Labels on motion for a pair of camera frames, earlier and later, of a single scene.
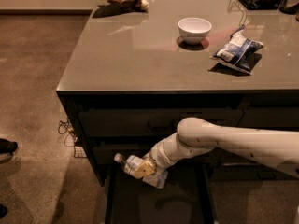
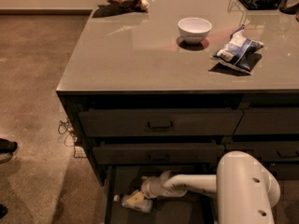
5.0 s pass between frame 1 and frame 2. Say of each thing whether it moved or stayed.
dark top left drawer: stayed
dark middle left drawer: stayed
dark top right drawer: stayed
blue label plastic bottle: moved
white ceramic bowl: stayed
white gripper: moved
